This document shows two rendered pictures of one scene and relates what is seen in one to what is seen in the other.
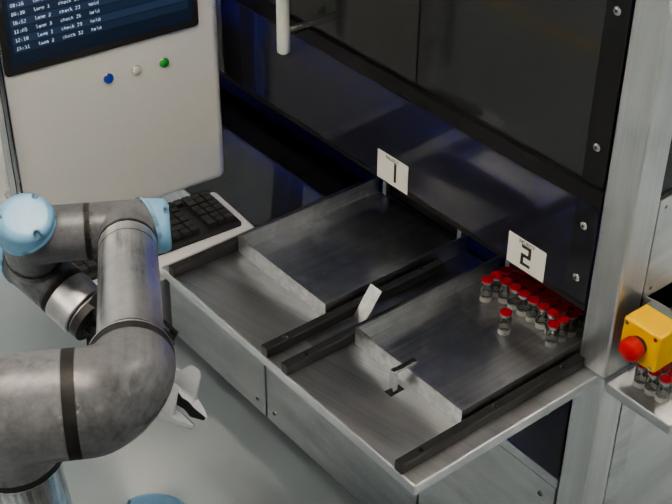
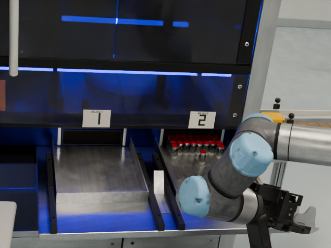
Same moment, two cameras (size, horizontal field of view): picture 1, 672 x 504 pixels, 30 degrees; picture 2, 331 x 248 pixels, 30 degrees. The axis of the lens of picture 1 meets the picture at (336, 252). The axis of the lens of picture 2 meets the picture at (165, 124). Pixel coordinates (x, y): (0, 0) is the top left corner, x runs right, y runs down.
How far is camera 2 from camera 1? 1.78 m
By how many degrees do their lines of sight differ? 56
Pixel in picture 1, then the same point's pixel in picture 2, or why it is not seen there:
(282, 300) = (117, 207)
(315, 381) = (195, 223)
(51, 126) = not seen: outside the picture
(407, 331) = (179, 184)
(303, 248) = (78, 184)
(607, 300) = not seen: hidden behind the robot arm
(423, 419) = not seen: hidden behind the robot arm
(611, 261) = (256, 96)
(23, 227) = (267, 150)
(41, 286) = (236, 201)
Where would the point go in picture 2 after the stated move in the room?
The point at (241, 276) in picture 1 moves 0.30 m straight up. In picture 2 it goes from (81, 211) to (87, 112)
